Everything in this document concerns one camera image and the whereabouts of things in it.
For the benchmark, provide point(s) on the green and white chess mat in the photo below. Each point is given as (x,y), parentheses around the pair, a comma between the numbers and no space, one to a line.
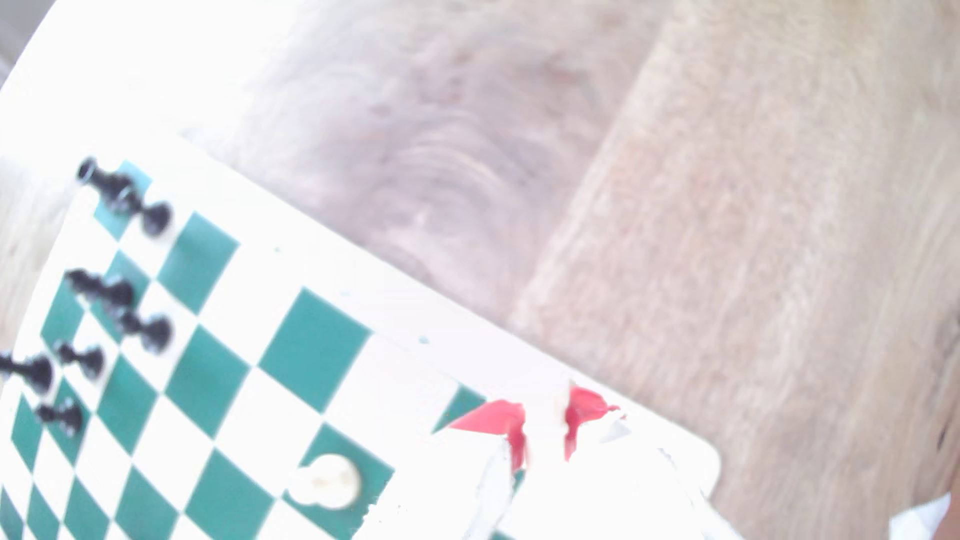
(311,349)

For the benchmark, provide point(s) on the black rook chess piece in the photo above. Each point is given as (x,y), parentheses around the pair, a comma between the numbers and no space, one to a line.
(91,172)

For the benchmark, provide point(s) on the black pawn near bishop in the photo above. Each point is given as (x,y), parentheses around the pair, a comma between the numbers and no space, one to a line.
(112,291)

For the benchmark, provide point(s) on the black king chess piece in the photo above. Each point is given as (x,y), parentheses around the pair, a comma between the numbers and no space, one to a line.
(36,373)

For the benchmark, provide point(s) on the black pawn chess piece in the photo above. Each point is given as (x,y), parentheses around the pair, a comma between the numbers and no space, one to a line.
(155,334)
(90,362)
(156,220)
(66,418)

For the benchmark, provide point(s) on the white pawn chess piece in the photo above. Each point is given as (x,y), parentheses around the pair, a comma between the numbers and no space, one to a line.
(328,481)

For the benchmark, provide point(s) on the white plastic object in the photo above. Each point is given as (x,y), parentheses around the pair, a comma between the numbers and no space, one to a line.
(919,521)

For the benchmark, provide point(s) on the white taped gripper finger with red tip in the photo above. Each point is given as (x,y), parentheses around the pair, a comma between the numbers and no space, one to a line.
(487,420)
(600,495)

